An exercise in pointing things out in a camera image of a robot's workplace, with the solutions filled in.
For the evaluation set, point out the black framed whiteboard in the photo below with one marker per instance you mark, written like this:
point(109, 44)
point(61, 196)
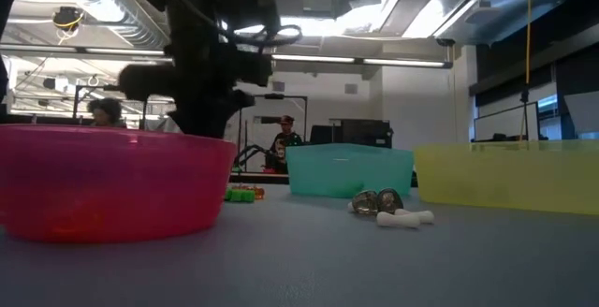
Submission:
point(505, 122)

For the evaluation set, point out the teal plastic bin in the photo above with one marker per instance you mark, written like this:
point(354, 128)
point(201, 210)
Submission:
point(348, 166)

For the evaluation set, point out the orange plastic pumpkin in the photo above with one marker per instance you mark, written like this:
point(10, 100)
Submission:
point(258, 193)

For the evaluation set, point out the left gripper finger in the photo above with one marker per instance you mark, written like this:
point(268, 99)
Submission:
point(227, 110)
point(194, 115)

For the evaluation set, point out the grey-blue table mat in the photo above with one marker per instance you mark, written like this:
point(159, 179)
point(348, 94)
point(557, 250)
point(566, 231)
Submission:
point(299, 269)

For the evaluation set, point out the yellow-green translucent bin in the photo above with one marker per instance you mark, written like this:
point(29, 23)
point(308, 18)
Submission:
point(515, 180)

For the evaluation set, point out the small grey wall vent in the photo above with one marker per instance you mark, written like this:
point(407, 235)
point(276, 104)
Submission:
point(278, 86)
point(351, 88)

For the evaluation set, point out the rectangular silver duct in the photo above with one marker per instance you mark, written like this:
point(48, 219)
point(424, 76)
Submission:
point(496, 12)

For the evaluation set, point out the black table frame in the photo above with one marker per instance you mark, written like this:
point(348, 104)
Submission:
point(257, 178)

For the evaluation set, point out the long ceiling strip light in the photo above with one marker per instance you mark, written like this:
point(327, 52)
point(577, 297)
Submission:
point(313, 58)

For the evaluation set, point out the person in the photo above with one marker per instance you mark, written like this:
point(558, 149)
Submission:
point(105, 110)
point(283, 145)

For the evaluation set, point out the black metal frame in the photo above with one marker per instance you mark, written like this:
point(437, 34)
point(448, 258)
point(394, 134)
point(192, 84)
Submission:
point(281, 96)
point(75, 106)

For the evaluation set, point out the large spiral ventilation duct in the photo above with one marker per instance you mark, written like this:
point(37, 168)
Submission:
point(103, 3)

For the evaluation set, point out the black cabinet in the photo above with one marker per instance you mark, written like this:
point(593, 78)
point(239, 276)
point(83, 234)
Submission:
point(365, 134)

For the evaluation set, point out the pink round plastic bowl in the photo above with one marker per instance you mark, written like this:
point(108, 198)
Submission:
point(117, 180)

